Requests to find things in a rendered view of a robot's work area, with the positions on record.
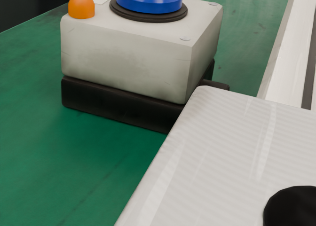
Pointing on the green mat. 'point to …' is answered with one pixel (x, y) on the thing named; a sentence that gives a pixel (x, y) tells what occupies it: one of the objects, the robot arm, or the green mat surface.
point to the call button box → (138, 60)
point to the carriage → (230, 166)
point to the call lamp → (81, 6)
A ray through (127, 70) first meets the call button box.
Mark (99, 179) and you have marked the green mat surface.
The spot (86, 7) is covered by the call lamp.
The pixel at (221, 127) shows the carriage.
